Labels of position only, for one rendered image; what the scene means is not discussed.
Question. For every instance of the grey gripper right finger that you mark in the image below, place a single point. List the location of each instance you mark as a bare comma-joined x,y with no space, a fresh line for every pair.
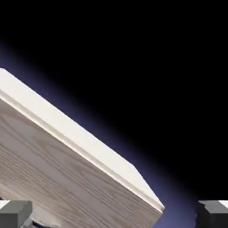
215,217

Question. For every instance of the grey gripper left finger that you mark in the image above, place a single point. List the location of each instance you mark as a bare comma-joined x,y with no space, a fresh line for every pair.
14,215

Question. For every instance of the light wood cabinet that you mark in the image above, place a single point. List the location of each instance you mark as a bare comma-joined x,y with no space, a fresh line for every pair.
74,131

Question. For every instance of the wood grain drawer front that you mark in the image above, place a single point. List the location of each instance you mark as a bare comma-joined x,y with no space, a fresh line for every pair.
74,181

